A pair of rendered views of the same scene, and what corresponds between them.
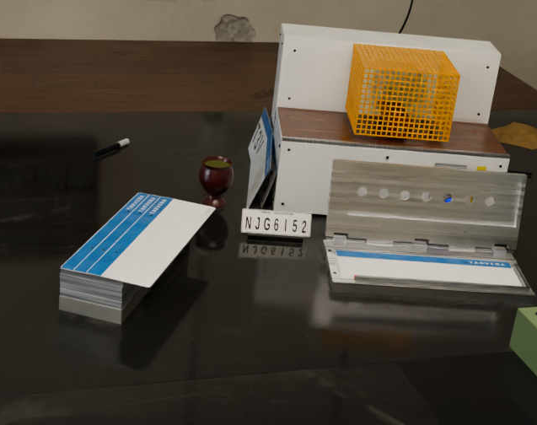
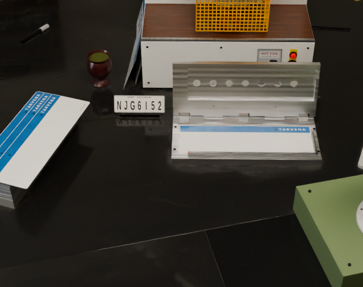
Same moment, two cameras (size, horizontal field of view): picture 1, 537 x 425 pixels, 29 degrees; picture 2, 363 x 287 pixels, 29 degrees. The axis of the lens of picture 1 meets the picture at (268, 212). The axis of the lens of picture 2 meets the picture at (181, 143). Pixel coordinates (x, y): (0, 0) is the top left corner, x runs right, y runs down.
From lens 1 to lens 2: 0.66 m
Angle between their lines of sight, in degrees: 17
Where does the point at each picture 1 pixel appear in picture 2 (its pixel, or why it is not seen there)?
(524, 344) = (300, 212)
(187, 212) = (68, 109)
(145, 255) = (29, 156)
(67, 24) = not seen: outside the picture
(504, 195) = (304, 78)
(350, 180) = (186, 76)
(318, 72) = not seen: outside the picture
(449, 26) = not seen: outside the picture
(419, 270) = (239, 140)
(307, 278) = (155, 152)
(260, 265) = (123, 142)
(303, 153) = (158, 48)
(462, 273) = (270, 141)
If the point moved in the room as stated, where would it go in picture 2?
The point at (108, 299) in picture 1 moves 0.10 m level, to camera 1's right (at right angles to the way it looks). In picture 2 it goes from (3, 194) to (39, 197)
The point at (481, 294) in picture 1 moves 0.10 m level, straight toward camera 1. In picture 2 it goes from (281, 161) to (273, 183)
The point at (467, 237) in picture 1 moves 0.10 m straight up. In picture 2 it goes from (277, 110) to (280, 83)
